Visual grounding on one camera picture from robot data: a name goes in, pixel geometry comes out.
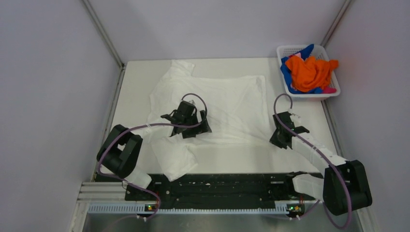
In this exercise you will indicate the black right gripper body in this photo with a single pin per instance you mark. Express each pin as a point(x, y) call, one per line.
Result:
point(275, 138)

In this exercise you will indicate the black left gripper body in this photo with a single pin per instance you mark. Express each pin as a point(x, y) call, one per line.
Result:
point(192, 120)

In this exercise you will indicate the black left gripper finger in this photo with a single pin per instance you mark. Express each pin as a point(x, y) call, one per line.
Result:
point(204, 127)
point(190, 133)

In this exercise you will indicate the white t shirt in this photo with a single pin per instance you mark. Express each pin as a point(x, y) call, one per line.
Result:
point(237, 116)

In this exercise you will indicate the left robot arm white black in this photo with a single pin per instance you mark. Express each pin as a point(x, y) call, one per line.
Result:
point(120, 151)

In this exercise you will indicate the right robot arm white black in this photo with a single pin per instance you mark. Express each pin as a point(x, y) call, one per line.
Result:
point(343, 184)

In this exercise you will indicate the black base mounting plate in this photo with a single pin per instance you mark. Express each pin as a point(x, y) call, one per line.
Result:
point(217, 191)

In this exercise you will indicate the pink garment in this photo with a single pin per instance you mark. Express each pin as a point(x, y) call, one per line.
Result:
point(329, 90)

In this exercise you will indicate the orange t shirt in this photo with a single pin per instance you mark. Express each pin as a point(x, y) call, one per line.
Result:
point(311, 73)

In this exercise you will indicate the blue t shirt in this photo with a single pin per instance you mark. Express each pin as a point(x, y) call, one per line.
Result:
point(303, 54)

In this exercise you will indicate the white plastic laundry basket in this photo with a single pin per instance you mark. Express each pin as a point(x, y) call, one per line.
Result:
point(318, 52)

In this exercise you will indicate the grey slotted cable duct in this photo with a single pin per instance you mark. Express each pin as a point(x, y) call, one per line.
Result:
point(137, 208)

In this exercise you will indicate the aluminium rail frame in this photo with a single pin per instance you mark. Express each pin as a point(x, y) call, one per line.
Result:
point(102, 192)

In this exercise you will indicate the grey aluminium corner post left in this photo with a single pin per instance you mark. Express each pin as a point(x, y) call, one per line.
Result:
point(98, 25)

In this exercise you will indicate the grey aluminium corner post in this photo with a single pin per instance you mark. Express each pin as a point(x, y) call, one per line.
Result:
point(339, 17)
point(98, 25)

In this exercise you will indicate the grey aluminium corner post right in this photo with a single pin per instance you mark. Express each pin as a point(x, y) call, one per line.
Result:
point(339, 17)

